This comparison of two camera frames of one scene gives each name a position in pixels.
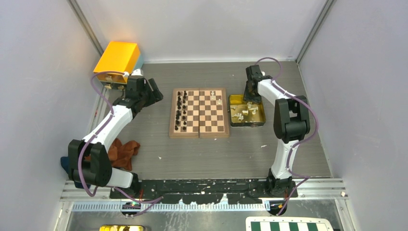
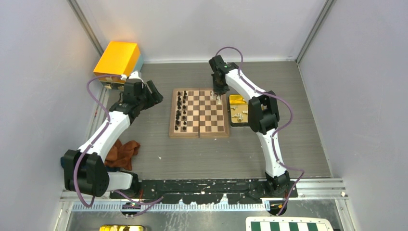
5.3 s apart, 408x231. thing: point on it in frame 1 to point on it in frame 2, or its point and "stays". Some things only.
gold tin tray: (244, 113) stays
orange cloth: (121, 155) stays
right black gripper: (247, 97) to (217, 91)
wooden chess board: (199, 113) stays
